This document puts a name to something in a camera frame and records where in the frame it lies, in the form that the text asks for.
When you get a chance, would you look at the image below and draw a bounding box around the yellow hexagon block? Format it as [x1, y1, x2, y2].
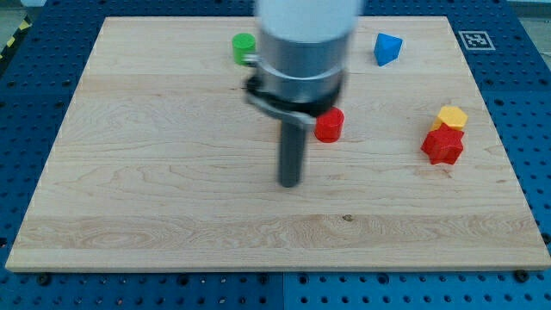
[430, 106, 468, 131]

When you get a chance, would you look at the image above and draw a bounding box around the green cylinder block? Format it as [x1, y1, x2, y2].
[232, 33, 256, 65]

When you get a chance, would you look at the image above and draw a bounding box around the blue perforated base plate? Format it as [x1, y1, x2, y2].
[1, 1, 550, 309]

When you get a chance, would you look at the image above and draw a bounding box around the red star block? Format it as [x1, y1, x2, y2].
[421, 123, 464, 165]

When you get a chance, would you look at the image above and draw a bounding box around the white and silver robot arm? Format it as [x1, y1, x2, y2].
[246, 0, 363, 130]

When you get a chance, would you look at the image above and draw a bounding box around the blue triangular block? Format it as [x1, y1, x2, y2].
[374, 33, 403, 66]

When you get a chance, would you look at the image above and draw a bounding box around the wooden board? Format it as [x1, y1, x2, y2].
[6, 16, 550, 273]

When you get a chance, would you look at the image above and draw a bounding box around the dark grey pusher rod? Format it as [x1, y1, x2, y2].
[278, 122, 306, 188]

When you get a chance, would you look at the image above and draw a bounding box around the white fiducial marker tag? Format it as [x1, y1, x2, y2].
[459, 30, 495, 51]

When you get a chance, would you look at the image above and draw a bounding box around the red cylinder block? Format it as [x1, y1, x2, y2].
[314, 107, 345, 143]

